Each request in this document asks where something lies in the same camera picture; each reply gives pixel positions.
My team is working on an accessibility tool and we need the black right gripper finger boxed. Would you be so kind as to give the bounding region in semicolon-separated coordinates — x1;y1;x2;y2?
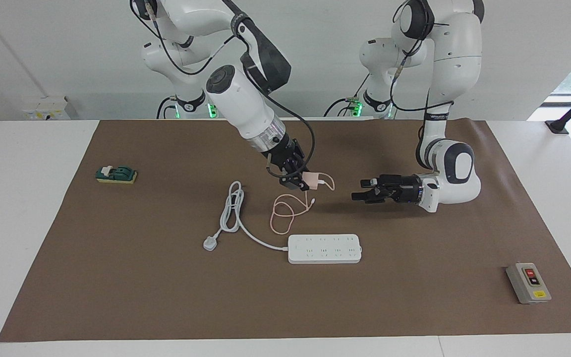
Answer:
293;140;312;174
280;171;311;191

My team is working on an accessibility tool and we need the pink charger adapter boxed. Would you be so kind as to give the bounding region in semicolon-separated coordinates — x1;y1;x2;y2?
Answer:
301;172;326;190

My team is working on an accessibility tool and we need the pink charging cable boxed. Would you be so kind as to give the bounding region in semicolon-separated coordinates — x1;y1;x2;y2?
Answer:
271;172;336;235

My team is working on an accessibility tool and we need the white power strip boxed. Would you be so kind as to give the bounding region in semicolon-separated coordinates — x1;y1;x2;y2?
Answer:
287;234;363;264

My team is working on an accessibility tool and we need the brown paper mat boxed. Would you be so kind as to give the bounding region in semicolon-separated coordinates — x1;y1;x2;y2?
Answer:
0;118;571;343

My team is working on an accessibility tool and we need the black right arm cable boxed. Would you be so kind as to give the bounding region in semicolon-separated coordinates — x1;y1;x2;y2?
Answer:
142;0;316;179

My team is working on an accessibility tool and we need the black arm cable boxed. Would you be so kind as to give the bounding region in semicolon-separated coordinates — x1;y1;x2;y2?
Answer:
142;0;316;179
390;30;455;112

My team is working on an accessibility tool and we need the black base power cable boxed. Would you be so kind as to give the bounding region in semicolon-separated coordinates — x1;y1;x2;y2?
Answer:
157;97;179;119
323;74;370;118

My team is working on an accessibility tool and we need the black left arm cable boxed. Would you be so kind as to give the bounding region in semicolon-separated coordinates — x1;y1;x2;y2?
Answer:
390;30;455;112

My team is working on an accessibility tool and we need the white power strip cord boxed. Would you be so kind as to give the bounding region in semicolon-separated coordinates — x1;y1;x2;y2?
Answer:
202;181;290;252

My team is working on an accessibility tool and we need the grey on-off switch box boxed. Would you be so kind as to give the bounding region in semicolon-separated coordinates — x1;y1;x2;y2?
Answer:
506;262;552;304

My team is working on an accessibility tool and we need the green knife switch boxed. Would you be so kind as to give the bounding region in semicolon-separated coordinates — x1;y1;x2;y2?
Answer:
95;165;138;185

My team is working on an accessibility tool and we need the white wall socket box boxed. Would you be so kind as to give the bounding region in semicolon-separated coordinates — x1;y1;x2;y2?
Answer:
22;97;70;120

